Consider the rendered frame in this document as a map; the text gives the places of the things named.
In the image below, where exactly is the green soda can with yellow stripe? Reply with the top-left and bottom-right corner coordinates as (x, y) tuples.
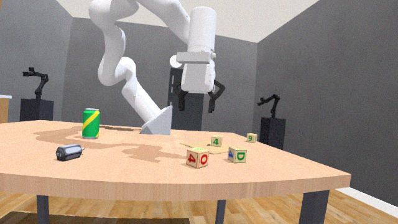
(82, 109), (100, 139)

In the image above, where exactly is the pale yellow square mat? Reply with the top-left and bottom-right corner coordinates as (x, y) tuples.
(180, 141), (232, 155)

